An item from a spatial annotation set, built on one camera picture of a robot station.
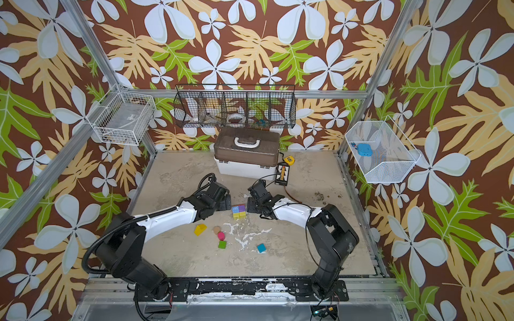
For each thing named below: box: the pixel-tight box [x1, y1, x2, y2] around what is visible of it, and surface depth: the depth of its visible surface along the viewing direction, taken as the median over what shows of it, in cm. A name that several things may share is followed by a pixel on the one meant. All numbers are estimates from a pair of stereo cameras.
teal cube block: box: [257, 243, 267, 254], surface depth 86 cm
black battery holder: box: [274, 161, 290, 187], surface depth 110 cm
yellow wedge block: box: [194, 223, 208, 237], surface depth 90 cm
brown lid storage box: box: [213, 127, 281, 181], surface depth 98 cm
